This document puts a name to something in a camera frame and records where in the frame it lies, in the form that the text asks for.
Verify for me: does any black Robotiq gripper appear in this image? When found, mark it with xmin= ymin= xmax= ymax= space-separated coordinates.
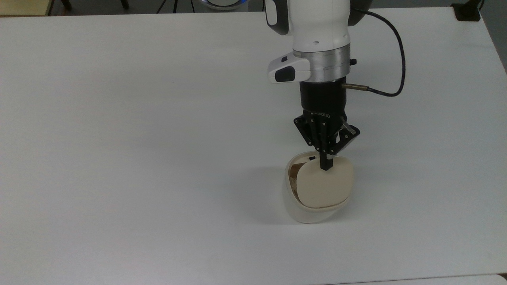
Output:
xmin=294 ymin=79 xmax=360 ymax=171

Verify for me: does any cream trash bin lid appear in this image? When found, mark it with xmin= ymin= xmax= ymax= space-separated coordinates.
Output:
xmin=296 ymin=156 xmax=355 ymax=209

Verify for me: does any cream trash bin body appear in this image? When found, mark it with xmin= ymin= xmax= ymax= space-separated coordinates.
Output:
xmin=284 ymin=151 xmax=355 ymax=224

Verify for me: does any black tripod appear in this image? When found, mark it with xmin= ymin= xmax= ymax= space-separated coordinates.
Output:
xmin=156 ymin=0 xmax=179 ymax=14

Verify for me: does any light wooden board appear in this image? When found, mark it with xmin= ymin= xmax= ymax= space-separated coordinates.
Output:
xmin=0 ymin=0 xmax=54 ymax=17

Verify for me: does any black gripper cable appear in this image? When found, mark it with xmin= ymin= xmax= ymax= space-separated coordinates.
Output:
xmin=341 ymin=9 xmax=407 ymax=97

